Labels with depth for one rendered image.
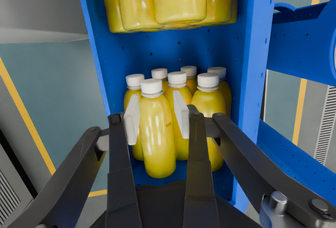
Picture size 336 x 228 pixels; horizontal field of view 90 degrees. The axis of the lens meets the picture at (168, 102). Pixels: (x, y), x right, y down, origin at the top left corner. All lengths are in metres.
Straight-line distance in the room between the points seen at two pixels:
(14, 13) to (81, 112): 1.12
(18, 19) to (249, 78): 0.61
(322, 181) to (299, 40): 0.64
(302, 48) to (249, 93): 0.41
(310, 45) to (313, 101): 1.58
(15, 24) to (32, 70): 1.08
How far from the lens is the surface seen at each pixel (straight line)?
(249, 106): 0.24
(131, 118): 0.16
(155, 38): 0.44
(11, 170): 2.07
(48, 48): 1.61
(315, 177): 1.05
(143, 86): 0.30
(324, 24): 0.60
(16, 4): 0.69
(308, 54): 0.62
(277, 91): 1.87
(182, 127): 0.16
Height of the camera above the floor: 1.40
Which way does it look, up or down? 69 degrees down
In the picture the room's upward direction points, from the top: 166 degrees clockwise
